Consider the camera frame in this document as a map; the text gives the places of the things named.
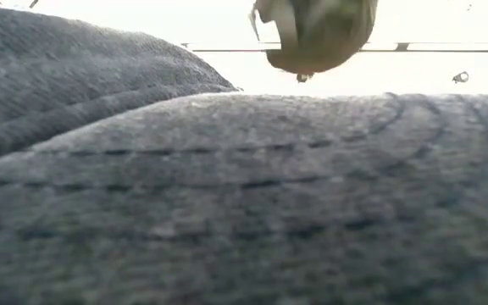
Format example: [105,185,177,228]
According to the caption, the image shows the gray denim cloth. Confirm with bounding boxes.
[0,91,488,305]

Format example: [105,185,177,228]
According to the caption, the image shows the dark green cap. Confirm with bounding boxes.
[250,0,380,76]

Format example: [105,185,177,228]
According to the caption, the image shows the blue denim cap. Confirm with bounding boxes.
[0,3,243,169]

